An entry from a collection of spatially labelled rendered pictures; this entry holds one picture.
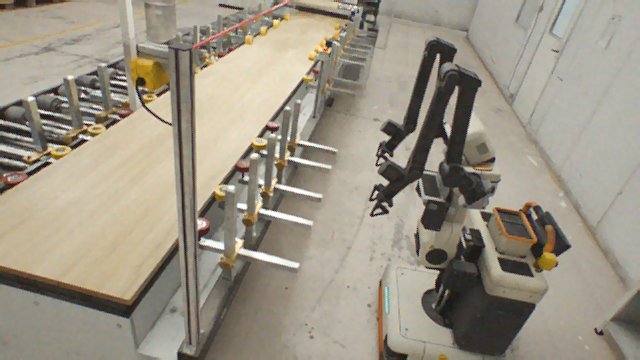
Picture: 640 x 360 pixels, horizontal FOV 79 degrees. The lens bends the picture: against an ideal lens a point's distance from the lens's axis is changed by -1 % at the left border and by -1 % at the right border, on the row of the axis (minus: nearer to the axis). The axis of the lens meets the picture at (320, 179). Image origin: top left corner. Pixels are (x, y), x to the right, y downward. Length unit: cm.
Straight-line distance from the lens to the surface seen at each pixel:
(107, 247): 157
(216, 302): 160
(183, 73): 87
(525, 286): 195
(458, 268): 192
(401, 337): 217
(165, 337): 163
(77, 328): 168
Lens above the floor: 194
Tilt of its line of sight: 32 degrees down
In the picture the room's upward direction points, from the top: 10 degrees clockwise
